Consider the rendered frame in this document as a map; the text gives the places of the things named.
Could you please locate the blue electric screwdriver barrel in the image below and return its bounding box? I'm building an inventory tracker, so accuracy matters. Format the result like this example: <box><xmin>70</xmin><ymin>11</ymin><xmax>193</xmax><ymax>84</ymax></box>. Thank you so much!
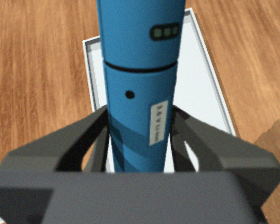
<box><xmin>96</xmin><ymin>0</ymin><xmax>186</xmax><ymax>172</ymax></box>

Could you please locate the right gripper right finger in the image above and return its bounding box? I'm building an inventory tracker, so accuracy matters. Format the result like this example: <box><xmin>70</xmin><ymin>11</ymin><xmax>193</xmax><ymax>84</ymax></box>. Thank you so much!
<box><xmin>169</xmin><ymin>105</ymin><xmax>280</xmax><ymax>208</ymax></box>

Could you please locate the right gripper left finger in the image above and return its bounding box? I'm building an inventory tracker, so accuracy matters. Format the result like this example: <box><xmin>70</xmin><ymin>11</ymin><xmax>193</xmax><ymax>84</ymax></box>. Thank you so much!
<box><xmin>0</xmin><ymin>104</ymin><xmax>110</xmax><ymax>172</ymax></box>

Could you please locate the white rimmed tray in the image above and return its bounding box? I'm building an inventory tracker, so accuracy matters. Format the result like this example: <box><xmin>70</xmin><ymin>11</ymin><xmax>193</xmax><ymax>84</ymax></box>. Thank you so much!
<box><xmin>83</xmin><ymin>8</ymin><xmax>236</xmax><ymax>172</ymax></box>

